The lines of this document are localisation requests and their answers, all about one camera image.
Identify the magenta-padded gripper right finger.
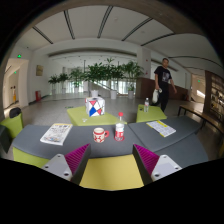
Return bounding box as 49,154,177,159
132,143,183,186

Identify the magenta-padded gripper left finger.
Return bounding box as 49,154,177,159
40,143,92,186

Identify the red-capped clear water bottle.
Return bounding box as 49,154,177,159
114,111,126,142

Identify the red and white mug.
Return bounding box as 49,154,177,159
92,127,110,144

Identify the printed magazine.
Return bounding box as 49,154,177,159
39,123,74,146

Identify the yellow and white leaflet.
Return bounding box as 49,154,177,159
145,119,177,138

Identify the flat round red coaster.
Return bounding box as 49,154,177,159
113,134,126,142

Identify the large lime green table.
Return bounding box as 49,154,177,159
66,105,128,127

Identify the small lime green table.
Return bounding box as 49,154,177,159
135,104,168,124

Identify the small clear plastic bottle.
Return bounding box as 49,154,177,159
143,97,150,114

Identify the white red blue patterned box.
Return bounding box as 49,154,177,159
84,96,106,118

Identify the dark wooden bench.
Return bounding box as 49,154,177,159
177,103,224,134

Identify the lime green seat block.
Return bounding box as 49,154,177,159
0,113,25,140

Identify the black backpack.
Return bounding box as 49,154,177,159
8,106,22,119

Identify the person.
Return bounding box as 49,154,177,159
151,57,178,113

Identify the row of potted green plants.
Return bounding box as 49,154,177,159
47,57,146,100

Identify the wooden bookshelf unit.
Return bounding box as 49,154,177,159
203,70,224,118

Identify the framed wall picture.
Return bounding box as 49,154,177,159
35,64,44,77

